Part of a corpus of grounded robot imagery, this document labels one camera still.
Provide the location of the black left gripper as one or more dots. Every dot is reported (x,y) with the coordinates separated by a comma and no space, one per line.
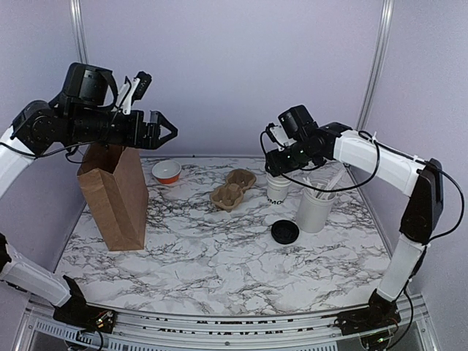
(134,137)

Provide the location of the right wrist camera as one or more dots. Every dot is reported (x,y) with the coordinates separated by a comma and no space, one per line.
(278,136)

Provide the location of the right aluminium frame post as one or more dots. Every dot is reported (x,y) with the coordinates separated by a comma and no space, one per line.
(377,63)

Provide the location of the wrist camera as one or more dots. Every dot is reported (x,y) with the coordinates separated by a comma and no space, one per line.
(278,136)
(132,90)

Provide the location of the black plastic cup lid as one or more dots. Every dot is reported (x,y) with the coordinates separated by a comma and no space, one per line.
(284,232)

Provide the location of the aluminium frame post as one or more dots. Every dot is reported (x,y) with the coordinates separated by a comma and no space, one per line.
(377,63)
(79,32)

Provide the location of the white wrapped stirrers bundle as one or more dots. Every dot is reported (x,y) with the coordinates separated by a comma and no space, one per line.
(321,191)

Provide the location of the white paper cup stack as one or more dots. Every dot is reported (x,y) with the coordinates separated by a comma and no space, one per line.
(277,189)

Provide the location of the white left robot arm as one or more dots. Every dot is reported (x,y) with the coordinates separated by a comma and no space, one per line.
(30,137)

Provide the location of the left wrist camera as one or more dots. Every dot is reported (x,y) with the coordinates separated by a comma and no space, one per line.
(132,90)

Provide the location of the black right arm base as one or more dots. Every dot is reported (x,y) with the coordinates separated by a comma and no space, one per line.
(379,313)

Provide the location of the white cylindrical utensil holder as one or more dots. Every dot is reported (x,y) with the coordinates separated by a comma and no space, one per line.
(313,211)

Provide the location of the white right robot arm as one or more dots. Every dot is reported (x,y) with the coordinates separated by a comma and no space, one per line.
(420,180)

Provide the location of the orange white bowl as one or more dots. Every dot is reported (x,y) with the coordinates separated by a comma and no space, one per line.
(166,172)

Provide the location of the left aluminium frame post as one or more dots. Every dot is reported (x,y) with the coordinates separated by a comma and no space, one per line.
(79,32)

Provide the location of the aluminium front rail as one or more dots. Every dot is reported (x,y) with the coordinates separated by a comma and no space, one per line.
(158,331)

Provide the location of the brown paper bag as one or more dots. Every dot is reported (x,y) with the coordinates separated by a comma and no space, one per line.
(112,181)

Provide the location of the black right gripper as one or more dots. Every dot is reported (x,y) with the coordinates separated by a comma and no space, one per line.
(277,165)

